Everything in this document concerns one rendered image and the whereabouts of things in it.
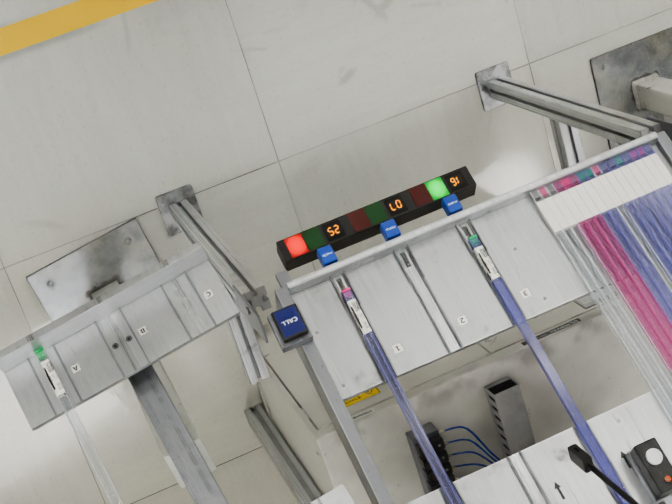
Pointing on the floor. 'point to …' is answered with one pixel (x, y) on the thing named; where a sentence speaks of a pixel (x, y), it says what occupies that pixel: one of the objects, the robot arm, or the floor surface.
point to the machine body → (452, 399)
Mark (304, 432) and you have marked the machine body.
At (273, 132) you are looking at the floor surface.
